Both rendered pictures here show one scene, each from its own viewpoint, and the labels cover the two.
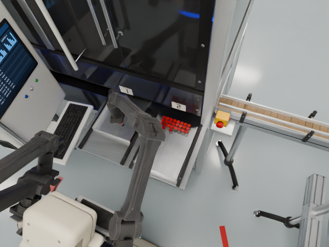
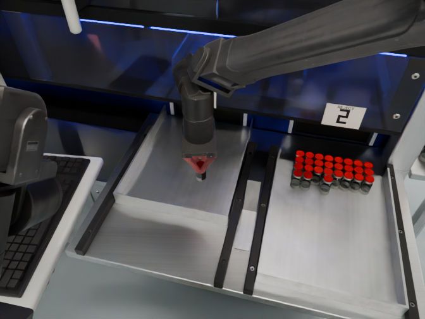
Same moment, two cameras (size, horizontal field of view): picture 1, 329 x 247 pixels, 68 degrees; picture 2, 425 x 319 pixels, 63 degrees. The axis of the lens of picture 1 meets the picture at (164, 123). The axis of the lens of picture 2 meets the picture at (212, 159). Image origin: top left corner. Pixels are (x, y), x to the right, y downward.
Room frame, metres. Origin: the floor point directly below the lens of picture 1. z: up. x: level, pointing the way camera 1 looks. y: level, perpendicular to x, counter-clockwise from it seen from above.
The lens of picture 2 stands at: (0.25, 0.36, 1.51)
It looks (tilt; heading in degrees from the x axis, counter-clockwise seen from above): 45 degrees down; 345
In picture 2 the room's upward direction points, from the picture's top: straight up
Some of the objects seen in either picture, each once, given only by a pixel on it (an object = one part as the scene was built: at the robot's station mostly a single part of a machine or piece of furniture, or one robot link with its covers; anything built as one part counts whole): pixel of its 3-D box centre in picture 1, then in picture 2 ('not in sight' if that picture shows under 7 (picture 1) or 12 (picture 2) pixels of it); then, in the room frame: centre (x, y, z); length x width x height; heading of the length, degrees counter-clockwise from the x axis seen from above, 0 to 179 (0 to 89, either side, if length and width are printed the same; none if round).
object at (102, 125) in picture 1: (123, 112); (191, 156); (0.86, 0.25, 0.90); 0.34 x 0.26 x 0.04; 151
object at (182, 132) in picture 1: (174, 129); (331, 178); (0.69, -0.05, 0.90); 0.18 x 0.02 x 0.05; 60
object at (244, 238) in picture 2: (137, 140); (248, 214); (0.65, 0.17, 0.91); 0.14 x 0.03 x 0.06; 152
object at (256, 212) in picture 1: (287, 223); not in sight; (0.18, -0.85, 0.07); 0.50 x 0.08 x 0.14; 61
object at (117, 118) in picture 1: (116, 112); (198, 127); (0.74, 0.25, 1.09); 0.10 x 0.07 x 0.07; 166
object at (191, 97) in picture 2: (113, 105); (197, 99); (0.75, 0.25, 1.15); 0.07 x 0.06 x 0.07; 179
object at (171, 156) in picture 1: (166, 145); (329, 218); (0.60, 0.00, 0.90); 0.34 x 0.26 x 0.04; 150
